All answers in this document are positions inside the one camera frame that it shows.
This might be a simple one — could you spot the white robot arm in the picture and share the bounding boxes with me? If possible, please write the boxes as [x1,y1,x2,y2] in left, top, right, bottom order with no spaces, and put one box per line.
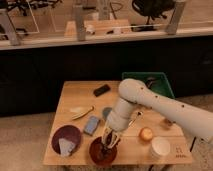
[101,79,213,149]

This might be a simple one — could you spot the wooden table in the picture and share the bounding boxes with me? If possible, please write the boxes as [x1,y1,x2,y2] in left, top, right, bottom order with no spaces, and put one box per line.
[43,81,193,166]

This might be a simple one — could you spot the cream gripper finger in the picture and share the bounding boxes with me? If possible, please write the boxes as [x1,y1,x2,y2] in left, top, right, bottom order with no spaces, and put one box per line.
[101,127,110,146]
[109,132,121,148]

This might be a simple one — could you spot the red yellow apple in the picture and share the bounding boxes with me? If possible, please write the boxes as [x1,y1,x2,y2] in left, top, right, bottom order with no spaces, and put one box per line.
[139,127,153,141]

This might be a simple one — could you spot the yellow banana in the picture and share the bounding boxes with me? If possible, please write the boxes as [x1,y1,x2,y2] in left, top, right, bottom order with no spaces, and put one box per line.
[70,106,94,120]

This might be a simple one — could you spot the black office chair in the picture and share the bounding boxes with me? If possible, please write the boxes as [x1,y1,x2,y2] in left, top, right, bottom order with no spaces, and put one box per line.
[131,0,175,24]

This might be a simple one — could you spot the white bowl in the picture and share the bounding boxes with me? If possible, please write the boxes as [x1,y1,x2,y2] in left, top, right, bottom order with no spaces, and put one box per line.
[150,136,171,158]

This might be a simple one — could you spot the black rectangular block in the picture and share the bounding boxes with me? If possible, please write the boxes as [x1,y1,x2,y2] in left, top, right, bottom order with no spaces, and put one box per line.
[93,84,110,97]

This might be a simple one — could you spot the black tool in bin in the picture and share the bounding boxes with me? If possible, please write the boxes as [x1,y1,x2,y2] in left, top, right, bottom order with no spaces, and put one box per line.
[145,77,157,88]

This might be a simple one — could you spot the grey folded cloth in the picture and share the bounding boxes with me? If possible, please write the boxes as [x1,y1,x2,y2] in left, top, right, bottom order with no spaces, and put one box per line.
[59,138,76,157]

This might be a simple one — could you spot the blue cup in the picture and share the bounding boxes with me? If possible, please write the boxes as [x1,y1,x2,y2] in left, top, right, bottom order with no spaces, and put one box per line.
[102,107,112,121]

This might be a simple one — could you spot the red bowl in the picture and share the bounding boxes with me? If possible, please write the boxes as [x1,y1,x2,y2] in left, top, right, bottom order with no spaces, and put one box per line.
[89,137,117,166]

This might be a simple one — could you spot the dark purple plate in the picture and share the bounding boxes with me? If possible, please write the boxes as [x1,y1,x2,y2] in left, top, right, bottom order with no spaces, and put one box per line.
[51,125,82,156]

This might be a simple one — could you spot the blue sponge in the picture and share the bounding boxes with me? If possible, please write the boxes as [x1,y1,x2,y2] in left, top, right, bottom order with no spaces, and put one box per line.
[83,116,100,135]

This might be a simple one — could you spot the metal spoon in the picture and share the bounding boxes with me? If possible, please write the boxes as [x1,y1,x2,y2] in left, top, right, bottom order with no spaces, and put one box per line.
[128,111,143,127]

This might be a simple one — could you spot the green plastic bin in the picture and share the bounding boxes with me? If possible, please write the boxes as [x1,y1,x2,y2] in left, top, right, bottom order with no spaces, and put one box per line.
[122,72,175,99]

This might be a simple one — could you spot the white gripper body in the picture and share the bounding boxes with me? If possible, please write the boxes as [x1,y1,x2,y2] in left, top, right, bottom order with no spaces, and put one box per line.
[107,118,128,132]

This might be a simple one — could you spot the black cable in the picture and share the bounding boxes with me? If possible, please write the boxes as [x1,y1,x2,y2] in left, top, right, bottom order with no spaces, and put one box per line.
[189,136,198,153]

